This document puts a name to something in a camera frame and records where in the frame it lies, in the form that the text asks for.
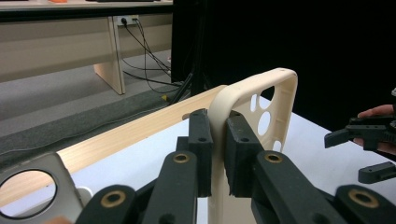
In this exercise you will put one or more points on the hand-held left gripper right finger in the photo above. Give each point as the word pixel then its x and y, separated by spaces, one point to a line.
pixel 243 161

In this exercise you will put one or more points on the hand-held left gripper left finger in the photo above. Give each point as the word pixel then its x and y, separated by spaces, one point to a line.
pixel 200 155

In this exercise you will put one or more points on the beige phone case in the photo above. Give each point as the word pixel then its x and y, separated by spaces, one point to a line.
pixel 280 93

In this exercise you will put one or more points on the white table mat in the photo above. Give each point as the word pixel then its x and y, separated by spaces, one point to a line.
pixel 140 155

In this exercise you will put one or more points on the black tripod stand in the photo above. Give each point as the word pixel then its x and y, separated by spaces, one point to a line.
pixel 182 90

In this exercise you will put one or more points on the yellow tape piece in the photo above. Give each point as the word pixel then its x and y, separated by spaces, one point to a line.
pixel 164 97

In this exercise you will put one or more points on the black curtain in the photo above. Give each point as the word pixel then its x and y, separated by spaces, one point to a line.
pixel 311 46

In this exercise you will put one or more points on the long wooden desk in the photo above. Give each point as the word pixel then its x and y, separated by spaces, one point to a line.
pixel 46 46

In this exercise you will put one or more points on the orange object on desk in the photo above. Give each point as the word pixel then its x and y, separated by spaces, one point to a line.
pixel 57 1

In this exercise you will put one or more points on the white wall socket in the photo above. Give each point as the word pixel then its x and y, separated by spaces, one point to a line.
pixel 127 20

